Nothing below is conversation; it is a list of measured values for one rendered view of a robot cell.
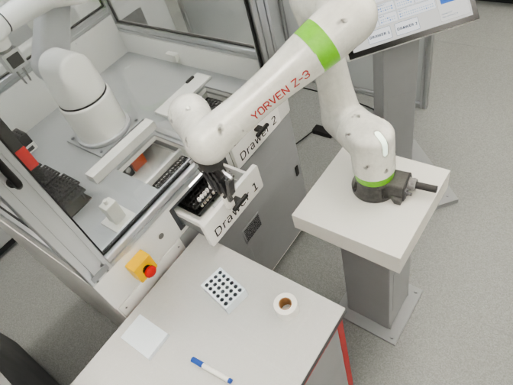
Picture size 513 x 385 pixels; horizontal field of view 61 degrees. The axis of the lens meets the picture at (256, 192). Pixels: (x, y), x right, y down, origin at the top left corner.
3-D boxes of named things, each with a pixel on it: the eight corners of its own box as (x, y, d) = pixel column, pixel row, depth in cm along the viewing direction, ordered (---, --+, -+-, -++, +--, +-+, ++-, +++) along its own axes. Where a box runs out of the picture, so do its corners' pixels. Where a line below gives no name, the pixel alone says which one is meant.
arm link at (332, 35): (362, 10, 106) (345, -32, 97) (395, 28, 97) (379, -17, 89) (305, 60, 108) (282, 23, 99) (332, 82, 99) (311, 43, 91)
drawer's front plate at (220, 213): (263, 186, 154) (256, 164, 146) (214, 247, 141) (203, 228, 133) (259, 184, 155) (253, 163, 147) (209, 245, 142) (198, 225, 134)
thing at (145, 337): (169, 335, 131) (167, 333, 130) (150, 360, 127) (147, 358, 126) (141, 315, 137) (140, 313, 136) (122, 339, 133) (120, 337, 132)
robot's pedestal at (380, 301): (423, 291, 201) (437, 183, 145) (395, 346, 188) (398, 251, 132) (363, 264, 217) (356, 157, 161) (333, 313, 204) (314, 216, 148)
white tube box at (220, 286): (248, 295, 134) (245, 289, 131) (228, 314, 131) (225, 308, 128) (223, 273, 141) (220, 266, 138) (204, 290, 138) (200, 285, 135)
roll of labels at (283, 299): (303, 313, 126) (301, 307, 123) (282, 325, 125) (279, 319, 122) (292, 294, 131) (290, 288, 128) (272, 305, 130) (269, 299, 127)
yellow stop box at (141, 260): (159, 266, 138) (150, 254, 133) (144, 284, 135) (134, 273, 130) (149, 260, 141) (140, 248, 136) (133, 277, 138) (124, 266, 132)
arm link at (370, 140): (374, 147, 143) (371, 101, 130) (404, 175, 133) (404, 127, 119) (340, 166, 142) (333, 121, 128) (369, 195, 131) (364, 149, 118)
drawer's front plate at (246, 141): (281, 121, 175) (275, 99, 166) (239, 169, 162) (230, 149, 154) (277, 120, 175) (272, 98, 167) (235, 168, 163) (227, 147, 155)
